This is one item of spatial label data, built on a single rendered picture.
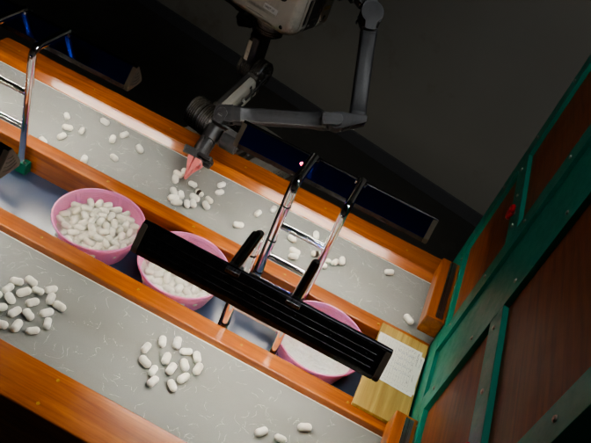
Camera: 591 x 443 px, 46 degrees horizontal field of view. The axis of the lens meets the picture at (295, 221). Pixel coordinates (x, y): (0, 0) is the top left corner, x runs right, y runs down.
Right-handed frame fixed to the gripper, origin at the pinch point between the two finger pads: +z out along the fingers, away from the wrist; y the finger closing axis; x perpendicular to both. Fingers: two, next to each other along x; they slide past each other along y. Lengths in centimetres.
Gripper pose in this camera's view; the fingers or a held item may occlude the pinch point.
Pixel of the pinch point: (186, 176)
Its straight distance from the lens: 232.3
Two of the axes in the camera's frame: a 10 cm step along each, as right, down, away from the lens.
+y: 8.8, 4.7, -0.9
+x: -0.3, 2.4, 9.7
